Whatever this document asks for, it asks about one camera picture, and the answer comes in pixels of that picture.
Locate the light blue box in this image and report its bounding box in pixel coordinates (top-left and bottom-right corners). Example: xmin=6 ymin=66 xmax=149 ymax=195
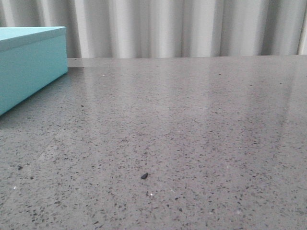
xmin=0 ymin=26 xmax=68 ymax=114

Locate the small black debris chip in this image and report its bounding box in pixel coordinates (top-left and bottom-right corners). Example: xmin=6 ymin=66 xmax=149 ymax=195
xmin=141 ymin=172 xmax=148 ymax=180

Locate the grey pleated curtain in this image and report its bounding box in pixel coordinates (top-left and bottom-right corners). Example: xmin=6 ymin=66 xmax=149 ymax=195
xmin=0 ymin=0 xmax=307 ymax=58

